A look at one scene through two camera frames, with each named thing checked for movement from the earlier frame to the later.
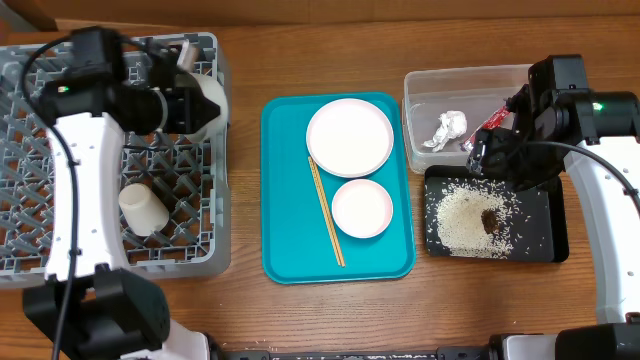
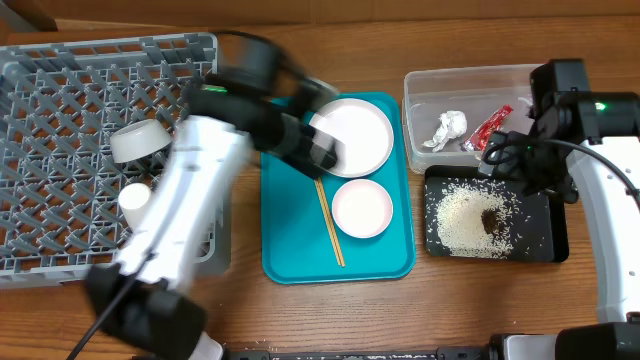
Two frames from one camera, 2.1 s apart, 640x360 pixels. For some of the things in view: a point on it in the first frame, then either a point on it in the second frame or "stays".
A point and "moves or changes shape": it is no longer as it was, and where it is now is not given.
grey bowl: x=214 y=129 moves or changes shape
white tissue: x=453 y=125 stays
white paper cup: x=144 y=212 stays
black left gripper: x=187 y=97 to x=309 y=160
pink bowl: x=362 y=208 stays
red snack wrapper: x=490 y=123 stays
